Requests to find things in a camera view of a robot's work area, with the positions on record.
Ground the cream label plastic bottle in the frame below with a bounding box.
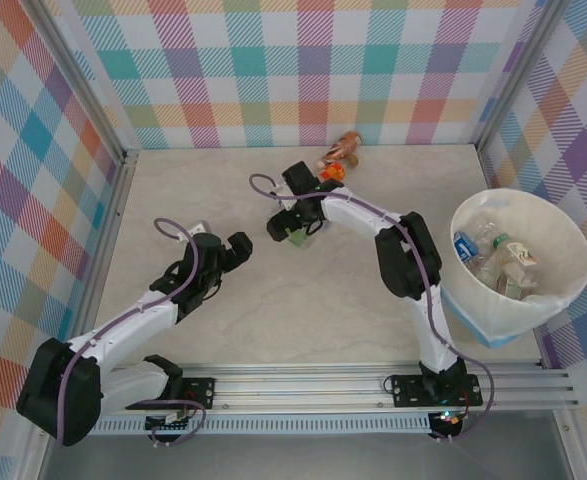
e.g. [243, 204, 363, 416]
[503, 241, 540, 274]

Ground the blue label plastic bottle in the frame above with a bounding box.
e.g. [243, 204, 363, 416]
[452, 229, 480, 267]

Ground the aluminium frame post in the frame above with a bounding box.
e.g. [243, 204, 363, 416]
[472, 0, 572, 154]
[25, 0, 142, 166]

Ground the slotted white cable duct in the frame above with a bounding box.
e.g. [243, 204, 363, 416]
[90, 416, 434, 437]

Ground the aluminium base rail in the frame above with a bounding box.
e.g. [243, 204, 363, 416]
[97, 360, 582, 417]

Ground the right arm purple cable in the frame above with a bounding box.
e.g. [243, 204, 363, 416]
[249, 173, 497, 444]

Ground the aluminium frame side rail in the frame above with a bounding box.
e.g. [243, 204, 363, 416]
[67, 149, 142, 346]

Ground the grey metal panel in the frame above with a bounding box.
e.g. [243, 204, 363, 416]
[37, 432, 574, 480]

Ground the orange label plastic bottle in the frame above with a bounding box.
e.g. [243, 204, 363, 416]
[319, 153, 360, 183]

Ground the white round bin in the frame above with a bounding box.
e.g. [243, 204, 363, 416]
[441, 188, 587, 350]

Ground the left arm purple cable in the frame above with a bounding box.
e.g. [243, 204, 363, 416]
[52, 216, 208, 449]

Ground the small electronics board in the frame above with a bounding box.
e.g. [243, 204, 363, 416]
[428, 408, 469, 430]
[144, 410, 190, 433]

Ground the bright green label bottle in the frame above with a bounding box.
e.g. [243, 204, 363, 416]
[285, 223, 320, 250]

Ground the brown label plastic bottle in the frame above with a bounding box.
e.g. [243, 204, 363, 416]
[321, 130, 364, 166]

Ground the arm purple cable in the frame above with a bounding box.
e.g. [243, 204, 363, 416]
[52, 216, 208, 449]
[249, 173, 497, 444]

